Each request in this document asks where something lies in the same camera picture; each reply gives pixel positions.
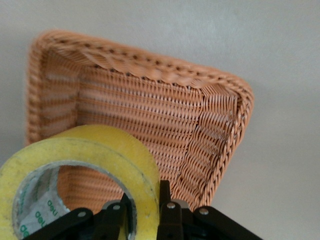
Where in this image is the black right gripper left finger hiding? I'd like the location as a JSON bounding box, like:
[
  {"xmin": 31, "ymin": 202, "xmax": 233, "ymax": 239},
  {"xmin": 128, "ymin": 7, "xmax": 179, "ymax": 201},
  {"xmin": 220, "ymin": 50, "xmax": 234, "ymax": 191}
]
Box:
[{"xmin": 19, "ymin": 192, "xmax": 138, "ymax": 240}]

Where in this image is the brown wicker basket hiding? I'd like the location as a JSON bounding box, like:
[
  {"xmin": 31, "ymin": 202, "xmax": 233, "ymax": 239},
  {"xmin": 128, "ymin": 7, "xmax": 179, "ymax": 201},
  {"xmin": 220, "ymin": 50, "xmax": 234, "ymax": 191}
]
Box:
[{"xmin": 24, "ymin": 29, "xmax": 256, "ymax": 214}]

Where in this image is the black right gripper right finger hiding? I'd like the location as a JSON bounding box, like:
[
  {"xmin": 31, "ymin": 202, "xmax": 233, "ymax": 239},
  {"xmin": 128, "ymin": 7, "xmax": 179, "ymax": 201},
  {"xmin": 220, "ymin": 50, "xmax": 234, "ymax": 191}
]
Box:
[{"xmin": 156, "ymin": 179, "xmax": 264, "ymax": 240}]

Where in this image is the yellow clear tape roll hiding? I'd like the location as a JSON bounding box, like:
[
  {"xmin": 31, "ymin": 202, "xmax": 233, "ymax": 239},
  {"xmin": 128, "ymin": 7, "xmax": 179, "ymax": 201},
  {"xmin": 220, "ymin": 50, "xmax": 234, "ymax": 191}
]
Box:
[{"xmin": 0, "ymin": 124, "xmax": 161, "ymax": 240}]

